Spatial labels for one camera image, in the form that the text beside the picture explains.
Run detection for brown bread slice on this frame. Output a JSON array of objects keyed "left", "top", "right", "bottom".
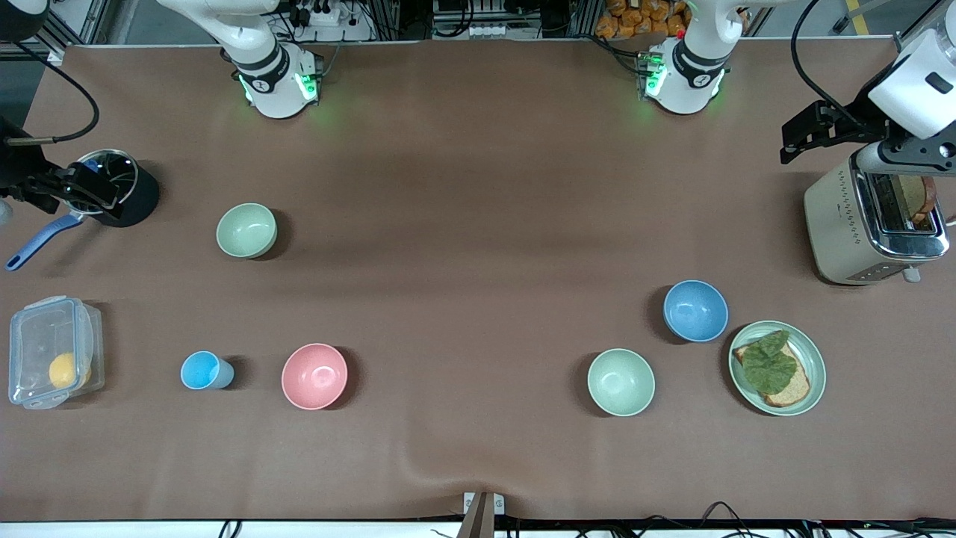
[{"left": 733, "top": 340, "right": 811, "bottom": 408}]

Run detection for light green bowl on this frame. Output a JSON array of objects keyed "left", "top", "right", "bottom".
[
  {"left": 587, "top": 348, "right": 656, "bottom": 417},
  {"left": 216, "top": 202, "right": 278, "bottom": 259}
]

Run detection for beige metal toaster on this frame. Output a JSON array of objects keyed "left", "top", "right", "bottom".
[{"left": 804, "top": 147, "right": 951, "bottom": 285}]

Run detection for black floor cables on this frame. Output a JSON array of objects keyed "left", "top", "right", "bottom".
[{"left": 429, "top": 501, "right": 956, "bottom": 538}]

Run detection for orange snack bags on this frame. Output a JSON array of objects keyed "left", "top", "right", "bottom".
[{"left": 595, "top": 0, "right": 748, "bottom": 40}]

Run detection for glass lid blue knob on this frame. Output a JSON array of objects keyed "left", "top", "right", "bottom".
[{"left": 71, "top": 149, "right": 140, "bottom": 216}]

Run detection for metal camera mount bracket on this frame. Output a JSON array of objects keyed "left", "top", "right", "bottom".
[{"left": 457, "top": 491, "right": 506, "bottom": 538}]

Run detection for green lettuce leaf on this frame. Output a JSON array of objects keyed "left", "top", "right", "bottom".
[{"left": 742, "top": 330, "right": 798, "bottom": 395}]

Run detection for light green plate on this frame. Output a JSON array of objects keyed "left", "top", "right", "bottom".
[{"left": 728, "top": 321, "right": 827, "bottom": 416}]

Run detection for blue bowl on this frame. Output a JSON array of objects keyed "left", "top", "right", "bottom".
[{"left": 663, "top": 280, "right": 729, "bottom": 343}]

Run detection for pink bowl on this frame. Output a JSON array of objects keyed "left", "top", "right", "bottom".
[{"left": 281, "top": 343, "right": 349, "bottom": 411}]

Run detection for brown table mat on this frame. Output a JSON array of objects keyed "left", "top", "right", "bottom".
[{"left": 0, "top": 41, "right": 956, "bottom": 522}]

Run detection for black pot blue handle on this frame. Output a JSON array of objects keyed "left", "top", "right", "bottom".
[{"left": 6, "top": 148, "right": 160, "bottom": 271}]

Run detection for toasted bread slice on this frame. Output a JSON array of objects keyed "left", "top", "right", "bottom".
[{"left": 896, "top": 173, "right": 937, "bottom": 225}]

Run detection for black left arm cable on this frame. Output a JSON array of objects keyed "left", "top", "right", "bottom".
[{"left": 790, "top": 0, "right": 867, "bottom": 124}]

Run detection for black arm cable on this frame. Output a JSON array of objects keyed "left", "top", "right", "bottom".
[
  {"left": 790, "top": 0, "right": 867, "bottom": 124},
  {"left": 6, "top": 41, "right": 100, "bottom": 144}
]

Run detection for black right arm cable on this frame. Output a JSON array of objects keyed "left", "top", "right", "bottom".
[{"left": 6, "top": 41, "right": 100, "bottom": 144}]

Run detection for yellow lemon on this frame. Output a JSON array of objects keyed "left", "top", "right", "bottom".
[{"left": 49, "top": 352, "right": 92, "bottom": 389}]

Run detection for clear plastic lidded container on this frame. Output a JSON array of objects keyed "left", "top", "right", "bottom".
[{"left": 7, "top": 296, "right": 105, "bottom": 410}]

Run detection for light blue cup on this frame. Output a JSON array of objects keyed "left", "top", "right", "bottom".
[{"left": 180, "top": 350, "right": 235, "bottom": 391}]

